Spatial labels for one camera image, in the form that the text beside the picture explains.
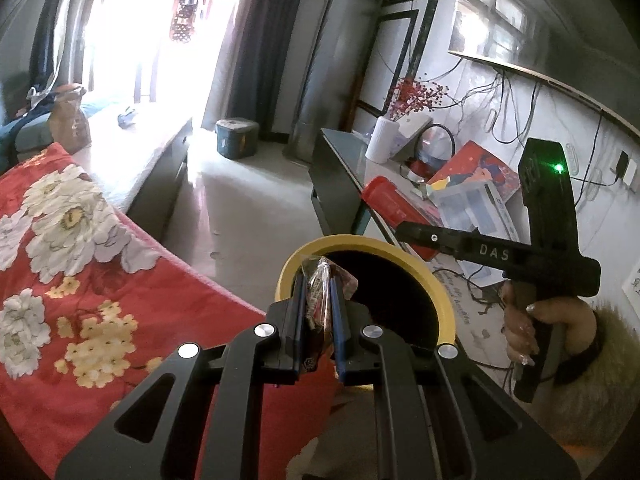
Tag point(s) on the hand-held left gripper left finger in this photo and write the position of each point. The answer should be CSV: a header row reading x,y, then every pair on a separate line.
x,y
300,310

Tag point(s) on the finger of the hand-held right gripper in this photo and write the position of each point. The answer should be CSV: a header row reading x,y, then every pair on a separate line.
x,y
430,237

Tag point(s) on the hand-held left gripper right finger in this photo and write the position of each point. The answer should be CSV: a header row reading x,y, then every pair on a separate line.
x,y
337,320

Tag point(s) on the clear brown snack wrapper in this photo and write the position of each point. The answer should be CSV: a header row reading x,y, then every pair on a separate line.
x,y
317,300

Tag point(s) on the yellow trash bin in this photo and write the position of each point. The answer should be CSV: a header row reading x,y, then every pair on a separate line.
x,y
350,245

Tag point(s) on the person's right forearm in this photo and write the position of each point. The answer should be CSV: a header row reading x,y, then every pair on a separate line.
x,y
600,410

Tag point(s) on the person's right hand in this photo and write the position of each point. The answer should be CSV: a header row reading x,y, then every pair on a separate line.
x,y
565,317

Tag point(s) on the white blue flat carton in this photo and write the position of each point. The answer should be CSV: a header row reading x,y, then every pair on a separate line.
x,y
475,210

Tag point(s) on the red cylindrical tin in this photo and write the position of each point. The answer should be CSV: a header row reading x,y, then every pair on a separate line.
x,y
390,200

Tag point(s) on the red picture book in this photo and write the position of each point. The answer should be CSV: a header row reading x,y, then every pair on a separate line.
x,y
480,170

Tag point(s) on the paper sheet with writing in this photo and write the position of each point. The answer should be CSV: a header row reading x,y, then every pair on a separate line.
x,y
632,285

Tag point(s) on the white power strip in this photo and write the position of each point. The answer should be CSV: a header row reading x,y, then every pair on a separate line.
x,y
572,160

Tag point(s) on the white box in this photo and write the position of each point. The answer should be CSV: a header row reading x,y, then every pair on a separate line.
x,y
412,130

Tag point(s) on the white paper roll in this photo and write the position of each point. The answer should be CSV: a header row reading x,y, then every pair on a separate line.
x,y
381,140

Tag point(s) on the red floral blanket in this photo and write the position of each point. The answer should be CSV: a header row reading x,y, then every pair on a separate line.
x,y
175,310

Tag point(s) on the red berry branches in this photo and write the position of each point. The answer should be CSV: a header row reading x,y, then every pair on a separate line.
x,y
415,97

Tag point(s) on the blue storage box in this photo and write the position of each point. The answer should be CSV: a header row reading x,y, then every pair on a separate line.
x,y
237,137

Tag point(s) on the silver standing air conditioner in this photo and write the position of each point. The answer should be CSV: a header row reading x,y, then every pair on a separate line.
x,y
330,60

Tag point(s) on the grey coffee table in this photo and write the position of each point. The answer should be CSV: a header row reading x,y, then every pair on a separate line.
x,y
145,160

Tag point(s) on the grey curtain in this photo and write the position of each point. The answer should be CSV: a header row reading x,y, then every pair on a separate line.
x,y
265,50

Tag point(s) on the small dark object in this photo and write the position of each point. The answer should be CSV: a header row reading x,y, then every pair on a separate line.
x,y
127,117

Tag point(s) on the brown paper bag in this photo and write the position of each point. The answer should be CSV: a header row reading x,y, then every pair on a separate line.
x,y
70,120

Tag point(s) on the glass balcony door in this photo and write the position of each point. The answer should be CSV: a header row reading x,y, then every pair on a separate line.
x,y
130,35

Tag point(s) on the hanging laundry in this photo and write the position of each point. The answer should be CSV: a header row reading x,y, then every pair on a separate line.
x,y
190,5

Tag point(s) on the blue patterned sofa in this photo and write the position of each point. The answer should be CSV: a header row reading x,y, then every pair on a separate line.
x,y
25,135

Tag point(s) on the dark blue curtain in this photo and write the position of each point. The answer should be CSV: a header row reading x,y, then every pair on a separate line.
x,y
50,35

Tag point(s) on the wall socket with charger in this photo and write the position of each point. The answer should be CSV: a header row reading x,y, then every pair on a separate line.
x,y
625,167

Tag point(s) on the wall-mounted television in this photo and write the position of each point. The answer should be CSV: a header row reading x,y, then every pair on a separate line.
x,y
525,10

